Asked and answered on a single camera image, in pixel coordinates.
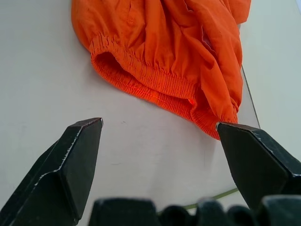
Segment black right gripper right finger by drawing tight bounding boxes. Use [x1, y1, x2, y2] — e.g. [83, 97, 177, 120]
[215, 121, 301, 210]

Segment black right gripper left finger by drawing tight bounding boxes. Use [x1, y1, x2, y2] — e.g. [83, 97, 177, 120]
[0, 117, 104, 226]

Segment olive wire hanger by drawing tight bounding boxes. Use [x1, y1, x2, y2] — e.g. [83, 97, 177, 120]
[157, 23, 261, 214]

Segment orange cloth garment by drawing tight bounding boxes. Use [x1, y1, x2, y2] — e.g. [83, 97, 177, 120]
[71, 0, 252, 141]

